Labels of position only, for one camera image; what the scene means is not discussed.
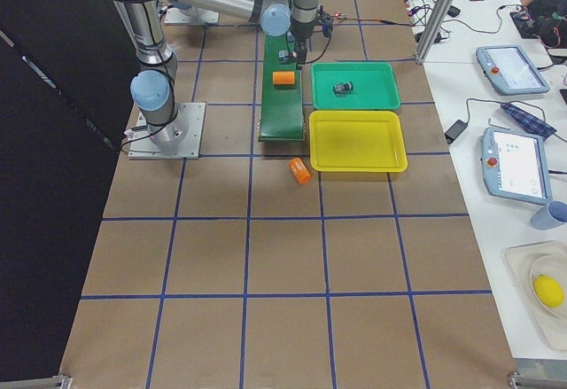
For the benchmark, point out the aluminium frame post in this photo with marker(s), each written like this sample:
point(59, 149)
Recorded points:
point(432, 27)

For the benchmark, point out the near teach pendant tablet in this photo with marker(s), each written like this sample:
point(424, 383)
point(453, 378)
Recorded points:
point(514, 166)

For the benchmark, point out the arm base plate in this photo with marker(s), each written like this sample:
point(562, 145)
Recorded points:
point(192, 16)
point(180, 139)

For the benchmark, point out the green push button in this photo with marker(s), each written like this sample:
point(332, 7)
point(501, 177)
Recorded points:
point(342, 88)

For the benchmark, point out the blue cup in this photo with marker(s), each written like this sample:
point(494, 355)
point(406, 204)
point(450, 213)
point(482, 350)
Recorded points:
point(550, 216)

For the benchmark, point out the far teach pendant tablet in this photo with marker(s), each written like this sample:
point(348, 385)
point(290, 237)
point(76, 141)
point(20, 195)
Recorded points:
point(510, 71)

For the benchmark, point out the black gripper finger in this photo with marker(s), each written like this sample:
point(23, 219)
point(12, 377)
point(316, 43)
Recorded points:
point(301, 52)

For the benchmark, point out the orange cylinder marked 4680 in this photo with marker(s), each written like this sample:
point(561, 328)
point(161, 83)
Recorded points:
point(299, 170)

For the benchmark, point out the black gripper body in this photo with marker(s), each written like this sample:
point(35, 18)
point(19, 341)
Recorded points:
point(301, 48)

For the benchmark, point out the yellow lemon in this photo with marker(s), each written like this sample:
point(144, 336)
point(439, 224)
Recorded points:
point(548, 291)

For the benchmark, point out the teach pendant tablet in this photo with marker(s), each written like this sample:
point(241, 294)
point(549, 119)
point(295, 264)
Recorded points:
point(514, 166)
point(510, 71)

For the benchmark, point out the blue checkered cloth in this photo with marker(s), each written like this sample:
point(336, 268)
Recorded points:
point(528, 122)

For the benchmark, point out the black power adapter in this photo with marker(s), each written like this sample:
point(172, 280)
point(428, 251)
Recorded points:
point(455, 130)

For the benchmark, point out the yellow push button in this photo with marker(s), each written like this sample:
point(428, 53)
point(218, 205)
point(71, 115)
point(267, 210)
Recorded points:
point(285, 56)

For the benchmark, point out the green plastic tray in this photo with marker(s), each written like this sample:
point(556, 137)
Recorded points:
point(374, 86)

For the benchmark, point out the plain orange cylinder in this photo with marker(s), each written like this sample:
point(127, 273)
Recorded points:
point(283, 78)

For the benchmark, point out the green conveyor belt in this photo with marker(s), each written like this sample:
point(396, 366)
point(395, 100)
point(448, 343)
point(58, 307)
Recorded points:
point(281, 107)

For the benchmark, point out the yellow plastic tray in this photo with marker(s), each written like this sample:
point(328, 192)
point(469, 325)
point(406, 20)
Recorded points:
point(356, 141)

